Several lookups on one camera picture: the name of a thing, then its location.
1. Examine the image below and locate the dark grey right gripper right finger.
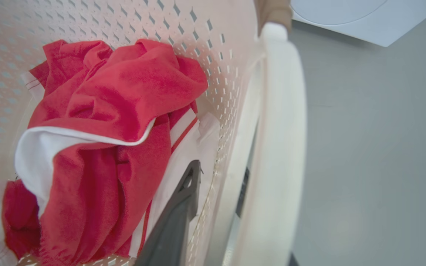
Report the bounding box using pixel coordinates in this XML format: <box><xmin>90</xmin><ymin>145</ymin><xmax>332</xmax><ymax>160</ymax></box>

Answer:
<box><xmin>235</xmin><ymin>167</ymin><xmax>250</xmax><ymax>218</ymax></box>

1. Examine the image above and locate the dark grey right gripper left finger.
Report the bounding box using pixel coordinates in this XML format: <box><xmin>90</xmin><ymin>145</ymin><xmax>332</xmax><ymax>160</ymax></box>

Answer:
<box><xmin>135</xmin><ymin>160</ymin><xmax>202</xmax><ymax>266</ymax></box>

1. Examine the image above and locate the white perforated plastic laundry basket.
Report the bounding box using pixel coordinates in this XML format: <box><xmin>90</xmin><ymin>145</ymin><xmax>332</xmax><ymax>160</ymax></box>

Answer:
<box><xmin>0</xmin><ymin>0</ymin><xmax>308</xmax><ymax>266</ymax></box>

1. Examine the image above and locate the red and white garment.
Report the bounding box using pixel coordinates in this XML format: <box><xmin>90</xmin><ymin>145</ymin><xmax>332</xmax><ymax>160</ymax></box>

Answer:
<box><xmin>0</xmin><ymin>39</ymin><xmax>221</xmax><ymax>266</ymax></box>

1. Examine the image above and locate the white washing machine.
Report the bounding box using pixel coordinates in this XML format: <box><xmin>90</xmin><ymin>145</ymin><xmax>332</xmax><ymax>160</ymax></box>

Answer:
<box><xmin>290</xmin><ymin>0</ymin><xmax>426</xmax><ymax>47</ymax></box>

